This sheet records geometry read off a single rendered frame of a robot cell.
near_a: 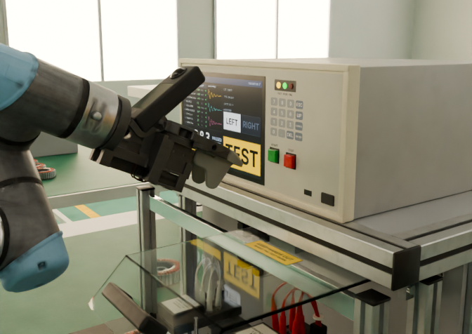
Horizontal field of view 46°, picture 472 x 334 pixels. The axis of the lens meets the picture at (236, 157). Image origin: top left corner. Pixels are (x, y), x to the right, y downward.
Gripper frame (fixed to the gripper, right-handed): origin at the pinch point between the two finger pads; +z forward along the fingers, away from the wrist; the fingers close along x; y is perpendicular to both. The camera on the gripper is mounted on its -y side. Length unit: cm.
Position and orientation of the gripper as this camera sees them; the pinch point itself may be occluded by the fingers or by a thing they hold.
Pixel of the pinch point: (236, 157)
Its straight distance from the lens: 78.5
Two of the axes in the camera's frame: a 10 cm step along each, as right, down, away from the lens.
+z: 7.5, 3.1, 5.9
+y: -3.5, 9.4, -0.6
